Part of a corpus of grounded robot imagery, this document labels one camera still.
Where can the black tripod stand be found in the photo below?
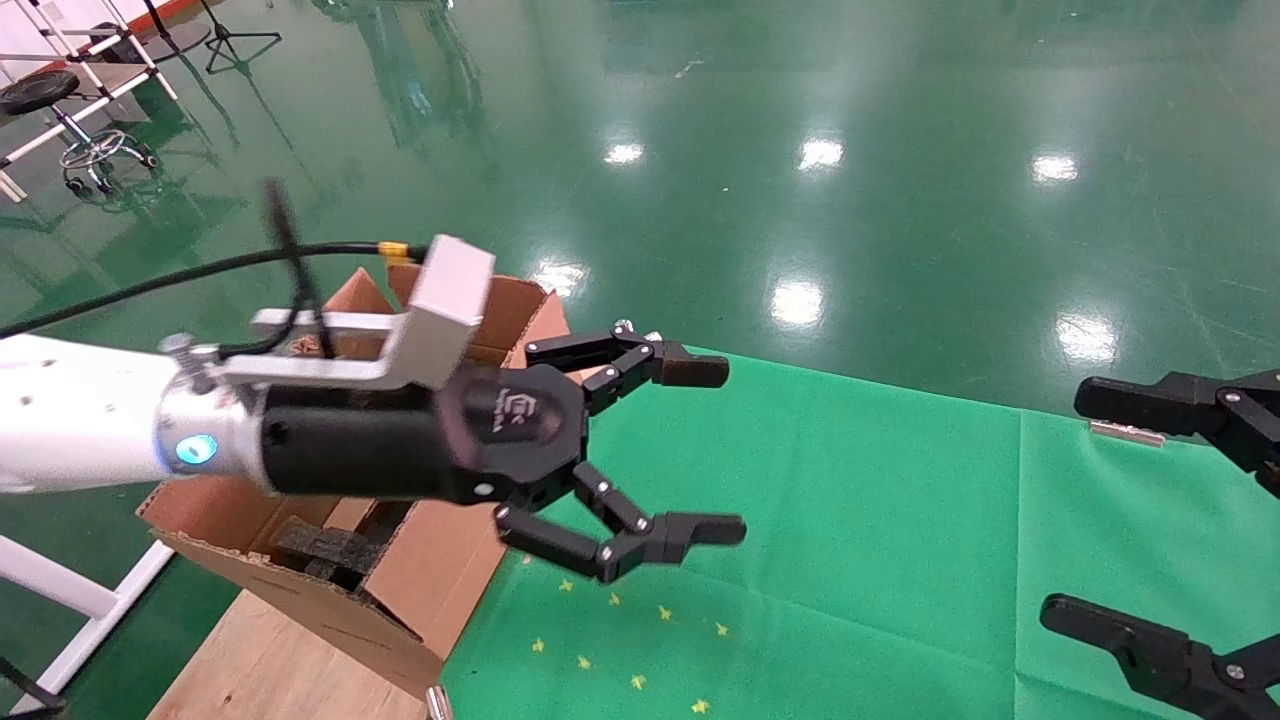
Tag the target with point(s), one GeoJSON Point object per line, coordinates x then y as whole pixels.
{"type": "Point", "coordinates": [235, 40]}

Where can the green table cloth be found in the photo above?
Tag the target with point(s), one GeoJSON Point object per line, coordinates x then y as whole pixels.
{"type": "Point", "coordinates": [850, 560]}

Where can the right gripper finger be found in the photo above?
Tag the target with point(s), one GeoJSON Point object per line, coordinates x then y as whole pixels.
{"type": "Point", "coordinates": [1150, 398]}
{"type": "Point", "coordinates": [1170, 670]}

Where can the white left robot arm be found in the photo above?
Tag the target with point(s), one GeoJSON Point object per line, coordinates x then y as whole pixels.
{"type": "Point", "coordinates": [80, 420]}

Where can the black foam block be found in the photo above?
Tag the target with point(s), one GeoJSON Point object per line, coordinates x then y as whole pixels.
{"type": "Point", "coordinates": [325, 550]}

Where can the silver bracket wrist camera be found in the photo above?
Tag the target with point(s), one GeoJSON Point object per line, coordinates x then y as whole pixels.
{"type": "Point", "coordinates": [440, 310]}

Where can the white frame table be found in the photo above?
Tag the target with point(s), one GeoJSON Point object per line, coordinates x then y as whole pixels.
{"type": "Point", "coordinates": [95, 92]}

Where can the white metal stand frame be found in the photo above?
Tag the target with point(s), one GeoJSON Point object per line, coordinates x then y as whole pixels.
{"type": "Point", "coordinates": [90, 620]}

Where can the black round stool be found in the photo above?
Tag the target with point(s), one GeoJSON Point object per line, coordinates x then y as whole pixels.
{"type": "Point", "coordinates": [40, 90]}

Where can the black bent tube stand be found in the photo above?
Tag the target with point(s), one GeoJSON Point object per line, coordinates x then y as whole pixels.
{"type": "Point", "coordinates": [170, 42]}

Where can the large open cardboard carton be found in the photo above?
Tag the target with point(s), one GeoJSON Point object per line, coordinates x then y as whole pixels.
{"type": "Point", "coordinates": [420, 590]}

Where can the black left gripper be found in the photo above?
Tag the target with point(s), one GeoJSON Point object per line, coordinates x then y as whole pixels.
{"type": "Point", "coordinates": [400, 440]}

